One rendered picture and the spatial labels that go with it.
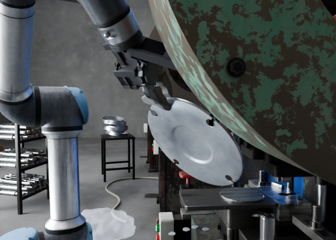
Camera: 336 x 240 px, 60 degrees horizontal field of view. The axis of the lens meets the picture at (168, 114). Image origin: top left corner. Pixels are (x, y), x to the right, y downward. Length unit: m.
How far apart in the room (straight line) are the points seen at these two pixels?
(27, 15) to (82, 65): 6.93
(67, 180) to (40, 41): 7.11
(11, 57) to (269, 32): 0.55
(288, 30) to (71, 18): 7.54
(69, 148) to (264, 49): 0.67
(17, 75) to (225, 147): 0.51
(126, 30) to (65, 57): 7.14
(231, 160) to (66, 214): 0.50
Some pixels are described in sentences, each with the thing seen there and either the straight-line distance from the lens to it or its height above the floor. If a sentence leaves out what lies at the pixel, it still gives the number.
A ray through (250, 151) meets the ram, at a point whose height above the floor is 0.91.
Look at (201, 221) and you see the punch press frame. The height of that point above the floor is 0.64.
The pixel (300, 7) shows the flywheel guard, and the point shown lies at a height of 1.17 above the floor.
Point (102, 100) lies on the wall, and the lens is 7.47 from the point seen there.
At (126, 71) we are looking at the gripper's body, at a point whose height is 1.12.
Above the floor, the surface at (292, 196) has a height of 0.78.
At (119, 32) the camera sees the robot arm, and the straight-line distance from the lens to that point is 0.57.
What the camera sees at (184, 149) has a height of 0.92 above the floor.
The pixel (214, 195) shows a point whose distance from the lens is 0.88.
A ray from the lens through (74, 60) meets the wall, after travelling 7.64.
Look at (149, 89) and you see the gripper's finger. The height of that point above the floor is 1.08.
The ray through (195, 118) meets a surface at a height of 1.01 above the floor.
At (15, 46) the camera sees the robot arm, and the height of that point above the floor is 1.17.
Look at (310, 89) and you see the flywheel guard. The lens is 0.38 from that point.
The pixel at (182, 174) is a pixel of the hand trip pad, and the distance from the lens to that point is 1.16.
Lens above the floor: 1.07
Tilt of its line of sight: 4 degrees down
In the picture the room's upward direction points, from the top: straight up
